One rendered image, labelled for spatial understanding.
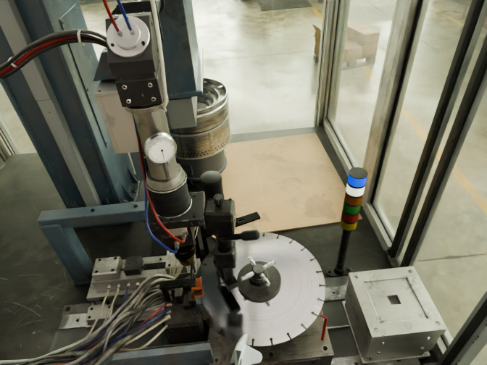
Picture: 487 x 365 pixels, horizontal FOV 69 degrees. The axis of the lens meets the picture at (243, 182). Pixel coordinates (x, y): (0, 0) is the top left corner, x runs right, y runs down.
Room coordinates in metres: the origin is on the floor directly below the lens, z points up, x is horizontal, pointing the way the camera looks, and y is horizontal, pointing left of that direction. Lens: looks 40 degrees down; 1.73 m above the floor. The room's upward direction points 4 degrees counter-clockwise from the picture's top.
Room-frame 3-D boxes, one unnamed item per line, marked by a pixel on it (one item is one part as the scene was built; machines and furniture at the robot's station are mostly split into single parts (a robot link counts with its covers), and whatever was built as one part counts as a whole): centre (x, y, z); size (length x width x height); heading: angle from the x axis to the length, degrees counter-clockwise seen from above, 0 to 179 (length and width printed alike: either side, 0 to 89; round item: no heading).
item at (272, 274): (0.53, -0.02, 0.96); 0.11 x 0.11 x 0.03
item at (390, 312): (0.48, -0.36, 0.82); 0.18 x 0.18 x 0.15; 2
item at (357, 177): (0.68, -0.29, 1.14); 0.05 x 0.04 x 0.03; 2
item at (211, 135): (1.29, 0.19, 0.93); 0.31 x 0.31 x 0.36
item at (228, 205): (0.50, 0.05, 1.17); 0.06 x 0.05 x 0.20; 83
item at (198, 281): (0.52, 0.17, 0.95); 0.10 x 0.03 x 0.07; 92
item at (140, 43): (0.66, 0.15, 1.45); 0.35 x 0.07 x 0.28; 2
